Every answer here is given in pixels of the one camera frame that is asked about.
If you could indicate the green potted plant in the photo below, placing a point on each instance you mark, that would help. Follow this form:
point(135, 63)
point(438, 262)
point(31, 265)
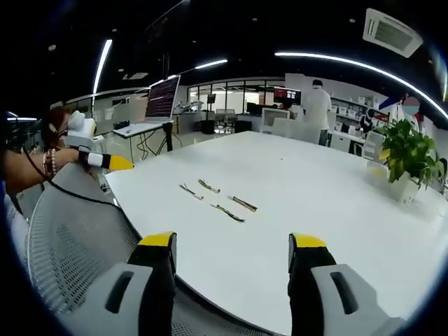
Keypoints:
point(407, 154)

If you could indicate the wall screen with red picture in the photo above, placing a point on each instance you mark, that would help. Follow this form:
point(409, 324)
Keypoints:
point(287, 95)

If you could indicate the grey mesh office chair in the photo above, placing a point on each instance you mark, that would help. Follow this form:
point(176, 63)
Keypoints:
point(73, 241)

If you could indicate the clear container with yellow contents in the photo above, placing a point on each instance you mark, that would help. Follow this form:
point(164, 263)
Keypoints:
point(376, 171)

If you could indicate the shelf with white bins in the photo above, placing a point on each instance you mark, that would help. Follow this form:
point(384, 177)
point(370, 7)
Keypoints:
point(350, 106)

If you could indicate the person's head with headset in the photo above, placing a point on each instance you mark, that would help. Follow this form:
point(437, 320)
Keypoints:
point(56, 120)

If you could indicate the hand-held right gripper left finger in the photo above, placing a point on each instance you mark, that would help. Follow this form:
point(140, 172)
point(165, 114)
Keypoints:
point(134, 280)

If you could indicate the large tilted display screen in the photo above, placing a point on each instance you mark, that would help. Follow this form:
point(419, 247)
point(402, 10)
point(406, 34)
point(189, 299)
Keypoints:
point(161, 98)

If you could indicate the short ceiling light strip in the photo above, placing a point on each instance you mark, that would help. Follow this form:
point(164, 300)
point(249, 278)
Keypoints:
point(211, 63)

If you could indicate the long ceiling light strip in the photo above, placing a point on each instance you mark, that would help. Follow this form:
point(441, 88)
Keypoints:
point(101, 66)
point(367, 68)

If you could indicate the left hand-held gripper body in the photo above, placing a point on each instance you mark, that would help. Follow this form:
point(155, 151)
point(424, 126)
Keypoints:
point(81, 131)

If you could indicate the white side table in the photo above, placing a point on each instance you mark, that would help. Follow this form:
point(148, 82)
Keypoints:
point(140, 129)

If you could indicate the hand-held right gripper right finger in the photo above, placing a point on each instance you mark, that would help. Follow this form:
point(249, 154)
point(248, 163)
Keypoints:
point(325, 280)

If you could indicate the ceiling air conditioner vent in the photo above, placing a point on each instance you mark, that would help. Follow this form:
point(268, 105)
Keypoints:
point(392, 31)

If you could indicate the small stick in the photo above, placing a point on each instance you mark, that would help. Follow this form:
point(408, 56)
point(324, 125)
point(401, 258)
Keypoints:
point(227, 213)

